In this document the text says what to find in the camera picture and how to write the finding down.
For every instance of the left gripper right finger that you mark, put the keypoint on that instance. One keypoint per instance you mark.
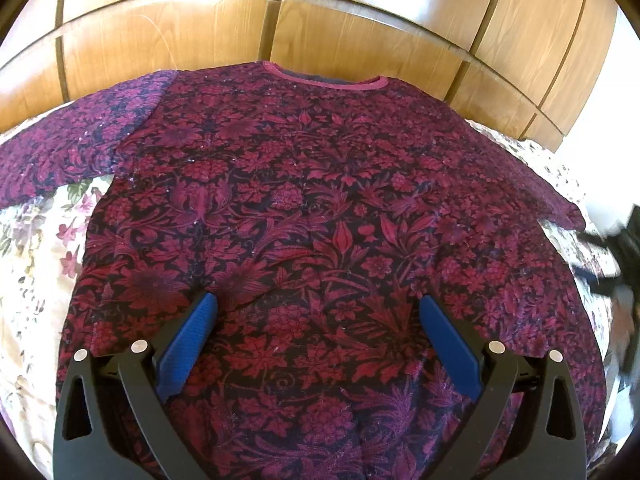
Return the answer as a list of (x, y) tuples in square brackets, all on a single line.
[(547, 439)]

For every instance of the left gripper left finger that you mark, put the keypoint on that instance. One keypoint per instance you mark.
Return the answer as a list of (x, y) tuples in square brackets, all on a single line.
[(146, 375)]

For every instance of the floral bed sheet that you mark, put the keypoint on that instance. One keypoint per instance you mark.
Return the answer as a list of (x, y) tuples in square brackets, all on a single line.
[(42, 244)]

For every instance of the wooden panelled headboard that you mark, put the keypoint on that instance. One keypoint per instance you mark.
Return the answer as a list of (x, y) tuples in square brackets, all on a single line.
[(523, 67)]

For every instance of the maroon floral patterned shirt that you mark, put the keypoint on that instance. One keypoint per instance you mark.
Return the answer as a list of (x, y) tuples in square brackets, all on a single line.
[(317, 213)]

